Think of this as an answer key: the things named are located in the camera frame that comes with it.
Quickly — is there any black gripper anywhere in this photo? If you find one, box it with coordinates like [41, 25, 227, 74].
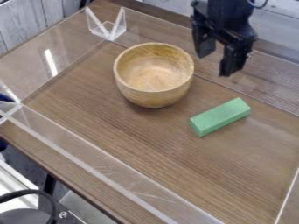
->
[191, 0, 257, 77]

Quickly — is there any green rectangular block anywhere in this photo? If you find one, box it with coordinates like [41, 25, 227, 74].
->
[189, 98, 251, 137]

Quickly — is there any brown wooden bowl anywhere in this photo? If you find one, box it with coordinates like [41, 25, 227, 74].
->
[113, 42, 195, 108]

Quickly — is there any blue object at edge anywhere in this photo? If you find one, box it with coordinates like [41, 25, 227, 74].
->
[0, 92, 14, 152]

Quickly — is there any black table leg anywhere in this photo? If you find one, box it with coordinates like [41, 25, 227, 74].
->
[43, 174, 56, 195]

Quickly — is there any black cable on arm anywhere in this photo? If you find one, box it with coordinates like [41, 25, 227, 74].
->
[247, 0, 271, 10]

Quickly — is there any clear acrylic corner bracket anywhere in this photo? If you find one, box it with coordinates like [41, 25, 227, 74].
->
[84, 7, 127, 41]

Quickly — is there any clear acrylic tray wall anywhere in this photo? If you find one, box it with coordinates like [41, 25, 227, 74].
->
[0, 89, 224, 224]

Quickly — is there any metal base plate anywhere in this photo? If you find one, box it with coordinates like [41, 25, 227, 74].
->
[53, 189, 117, 224]

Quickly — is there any black curved cable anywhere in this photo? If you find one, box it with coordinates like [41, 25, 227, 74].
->
[0, 189, 56, 224]

